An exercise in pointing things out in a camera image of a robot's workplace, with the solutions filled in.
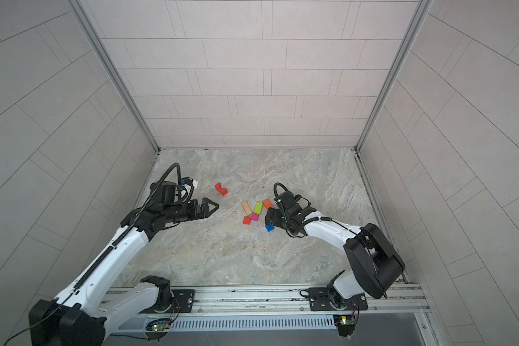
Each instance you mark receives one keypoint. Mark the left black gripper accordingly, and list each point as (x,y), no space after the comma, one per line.
(204,214)

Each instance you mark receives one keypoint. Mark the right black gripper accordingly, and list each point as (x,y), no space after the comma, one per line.
(277,212)

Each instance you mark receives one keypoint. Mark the natural wood block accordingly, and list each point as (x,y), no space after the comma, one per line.
(247,209)

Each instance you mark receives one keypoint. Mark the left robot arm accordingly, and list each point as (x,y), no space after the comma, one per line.
(76,316)

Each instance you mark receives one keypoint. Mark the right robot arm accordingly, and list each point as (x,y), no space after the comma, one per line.
(374,263)

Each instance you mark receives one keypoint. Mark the red arch wood block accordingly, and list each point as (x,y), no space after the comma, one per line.
(222,190)

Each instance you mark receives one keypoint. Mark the orange wood block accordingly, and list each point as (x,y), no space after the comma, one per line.
(267,204)

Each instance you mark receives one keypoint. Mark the lime green wood block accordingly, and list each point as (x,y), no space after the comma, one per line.
(258,208)

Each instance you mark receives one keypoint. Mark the right circuit board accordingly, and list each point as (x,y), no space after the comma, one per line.
(345,321)

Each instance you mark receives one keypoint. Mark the circuit board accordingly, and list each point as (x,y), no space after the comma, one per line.
(159,325)
(345,321)

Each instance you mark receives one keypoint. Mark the left circuit board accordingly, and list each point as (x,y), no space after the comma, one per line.
(159,325)

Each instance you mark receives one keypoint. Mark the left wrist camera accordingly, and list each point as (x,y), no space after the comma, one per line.
(188,183)

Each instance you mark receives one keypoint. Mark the aluminium mounting rail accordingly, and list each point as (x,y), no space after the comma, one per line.
(263,300)

